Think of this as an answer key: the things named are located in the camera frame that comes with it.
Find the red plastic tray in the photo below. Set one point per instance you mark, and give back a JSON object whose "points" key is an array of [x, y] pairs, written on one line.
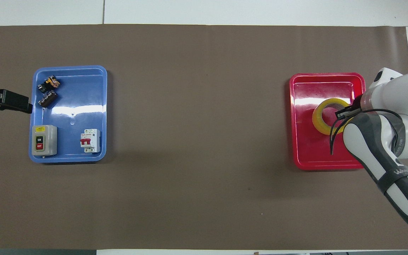
{"points": [[310, 150]]}

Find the grey on-off switch box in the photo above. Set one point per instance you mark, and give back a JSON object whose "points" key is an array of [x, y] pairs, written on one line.
{"points": [[50, 140]]}

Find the yellow tape roll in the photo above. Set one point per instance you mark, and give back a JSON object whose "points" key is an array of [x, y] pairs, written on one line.
{"points": [[317, 120]]}

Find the blue plastic tray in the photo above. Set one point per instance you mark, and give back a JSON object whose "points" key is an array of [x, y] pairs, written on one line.
{"points": [[78, 117]]}

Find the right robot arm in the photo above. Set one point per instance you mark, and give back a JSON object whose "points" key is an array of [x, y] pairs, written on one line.
{"points": [[367, 148]]}

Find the brown terminal block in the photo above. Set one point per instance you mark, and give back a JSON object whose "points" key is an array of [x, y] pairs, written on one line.
{"points": [[47, 100]]}

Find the white circuit breaker red lever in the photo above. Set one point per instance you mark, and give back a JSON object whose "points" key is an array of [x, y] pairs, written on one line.
{"points": [[94, 142]]}

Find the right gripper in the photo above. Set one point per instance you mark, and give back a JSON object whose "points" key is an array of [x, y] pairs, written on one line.
{"points": [[358, 102]]}

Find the black and yellow small component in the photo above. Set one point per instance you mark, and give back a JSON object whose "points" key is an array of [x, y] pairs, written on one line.
{"points": [[50, 83]]}

